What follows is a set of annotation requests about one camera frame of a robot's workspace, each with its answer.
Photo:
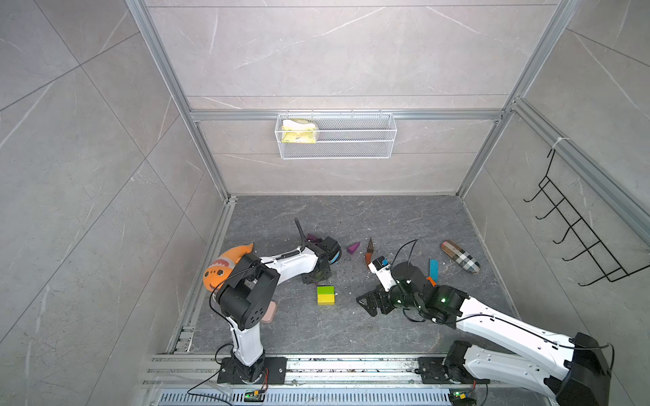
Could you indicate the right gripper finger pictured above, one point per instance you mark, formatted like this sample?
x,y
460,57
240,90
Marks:
x,y
367,300
374,310

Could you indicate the white wire mesh basket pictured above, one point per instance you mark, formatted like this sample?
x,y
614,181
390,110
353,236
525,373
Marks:
x,y
342,136

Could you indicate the pink rounded case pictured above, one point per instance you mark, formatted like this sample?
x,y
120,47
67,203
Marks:
x,y
270,313

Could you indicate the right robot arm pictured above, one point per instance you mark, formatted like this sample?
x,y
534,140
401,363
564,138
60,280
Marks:
x,y
569,370

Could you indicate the yellow block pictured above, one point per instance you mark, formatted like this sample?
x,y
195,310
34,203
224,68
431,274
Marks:
x,y
326,299

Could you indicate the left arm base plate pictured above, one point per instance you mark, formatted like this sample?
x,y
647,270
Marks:
x,y
270,370

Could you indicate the orange plush fish toy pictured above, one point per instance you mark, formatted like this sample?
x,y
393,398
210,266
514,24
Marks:
x,y
223,266

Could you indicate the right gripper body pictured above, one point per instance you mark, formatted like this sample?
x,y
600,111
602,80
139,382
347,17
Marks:
x,y
393,298

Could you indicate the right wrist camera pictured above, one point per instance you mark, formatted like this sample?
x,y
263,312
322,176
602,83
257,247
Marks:
x,y
382,269

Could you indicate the metal front rail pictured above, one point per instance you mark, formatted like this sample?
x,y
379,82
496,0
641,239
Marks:
x,y
191,379

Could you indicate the purple wedge far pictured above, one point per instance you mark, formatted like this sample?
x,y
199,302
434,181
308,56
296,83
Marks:
x,y
313,239

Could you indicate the plaid patterned pouch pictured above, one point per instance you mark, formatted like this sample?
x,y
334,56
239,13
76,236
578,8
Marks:
x,y
460,257

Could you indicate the black wire hook rack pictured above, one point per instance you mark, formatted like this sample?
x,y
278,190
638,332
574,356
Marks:
x,y
590,244

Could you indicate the purple wedge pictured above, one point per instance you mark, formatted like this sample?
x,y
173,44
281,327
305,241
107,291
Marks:
x,y
351,249
313,239

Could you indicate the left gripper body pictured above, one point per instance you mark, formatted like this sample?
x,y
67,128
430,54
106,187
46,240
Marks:
x,y
317,277

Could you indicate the green block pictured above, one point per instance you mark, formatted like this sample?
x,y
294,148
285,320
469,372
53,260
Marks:
x,y
326,291

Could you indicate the yellow cloth in basket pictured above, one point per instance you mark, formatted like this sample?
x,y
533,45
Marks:
x,y
298,131

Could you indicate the teal blue block right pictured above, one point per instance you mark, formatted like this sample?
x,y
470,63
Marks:
x,y
434,270

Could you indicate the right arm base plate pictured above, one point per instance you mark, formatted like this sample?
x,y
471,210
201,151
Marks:
x,y
433,370

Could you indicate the purple wedge centre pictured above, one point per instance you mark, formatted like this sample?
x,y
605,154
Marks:
x,y
351,249

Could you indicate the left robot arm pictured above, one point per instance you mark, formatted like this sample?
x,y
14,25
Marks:
x,y
243,285

